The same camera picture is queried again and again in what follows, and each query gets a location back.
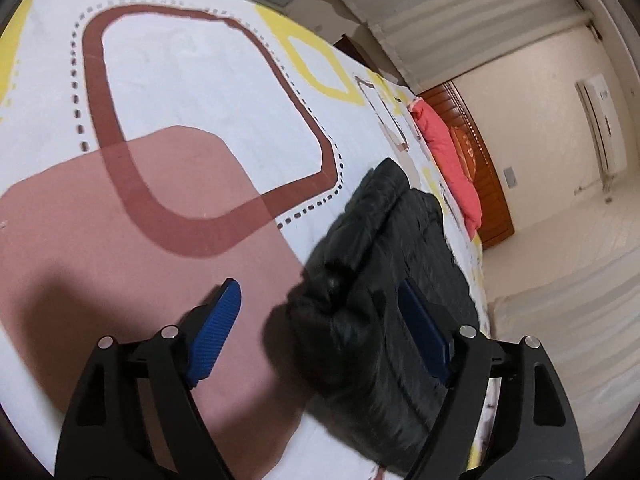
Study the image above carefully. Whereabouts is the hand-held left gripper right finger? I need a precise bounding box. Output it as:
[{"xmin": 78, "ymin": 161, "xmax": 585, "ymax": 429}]
[{"xmin": 397, "ymin": 279, "xmax": 587, "ymax": 480}]

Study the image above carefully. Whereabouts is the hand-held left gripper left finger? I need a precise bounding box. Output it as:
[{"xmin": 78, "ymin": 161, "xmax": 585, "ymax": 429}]
[{"xmin": 54, "ymin": 277, "xmax": 242, "ymax": 480}]

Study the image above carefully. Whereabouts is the black puffer jacket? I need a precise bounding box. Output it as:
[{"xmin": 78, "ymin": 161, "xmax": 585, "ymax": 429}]
[{"xmin": 262, "ymin": 157, "xmax": 488, "ymax": 478}]

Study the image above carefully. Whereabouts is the white curtain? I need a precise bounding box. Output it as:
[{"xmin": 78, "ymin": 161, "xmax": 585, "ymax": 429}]
[
  {"xmin": 320, "ymin": 0, "xmax": 616, "ymax": 96},
  {"xmin": 487, "ymin": 247, "xmax": 640, "ymax": 466}
]

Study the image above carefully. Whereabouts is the wooden headboard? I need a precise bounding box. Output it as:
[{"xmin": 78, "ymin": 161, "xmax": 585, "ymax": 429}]
[{"xmin": 417, "ymin": 80, "xmax": 516, "ymax": 248}]

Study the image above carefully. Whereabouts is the red pillow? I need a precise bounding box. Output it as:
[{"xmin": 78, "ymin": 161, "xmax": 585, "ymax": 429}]
[{"xmin": 407, "ymin": 99, "xmax": 483, "ymax": 236}]

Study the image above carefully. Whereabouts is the patterned bed sheet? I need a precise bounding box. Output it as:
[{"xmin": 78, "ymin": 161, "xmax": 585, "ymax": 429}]
[{"xmin": 0, "ymin": 0, "xmax": 493, "ymax": 480}]

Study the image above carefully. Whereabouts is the white air conditioner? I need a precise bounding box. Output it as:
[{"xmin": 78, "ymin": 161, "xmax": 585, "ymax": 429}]
[{"xmin": 575, "ymin": 74, "xmax": 628, "ymax": 176}]

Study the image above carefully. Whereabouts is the dark wooden nightstand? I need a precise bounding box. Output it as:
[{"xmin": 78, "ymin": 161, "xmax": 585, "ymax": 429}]
[{"xmin": 332, "ymin": 34, "xmax": 373, "ymax": 68}]

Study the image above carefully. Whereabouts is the air conditioner cord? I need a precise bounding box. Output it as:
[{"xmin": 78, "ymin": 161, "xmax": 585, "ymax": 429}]
[{"xmin": 575, "ymin": 172, "xmax": 617, "ymax": 206}]

